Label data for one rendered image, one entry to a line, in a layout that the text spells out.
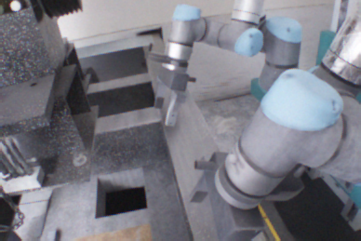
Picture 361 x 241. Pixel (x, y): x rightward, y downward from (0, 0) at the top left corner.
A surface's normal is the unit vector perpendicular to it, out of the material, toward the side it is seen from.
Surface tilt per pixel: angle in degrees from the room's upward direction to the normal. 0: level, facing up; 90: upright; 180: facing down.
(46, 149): 90
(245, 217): 25
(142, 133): 90
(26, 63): 90
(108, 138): 90
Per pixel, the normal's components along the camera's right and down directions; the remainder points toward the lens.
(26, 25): 0.33, 0.47
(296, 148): -0.19, 0.54
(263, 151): -0.64, 0.28
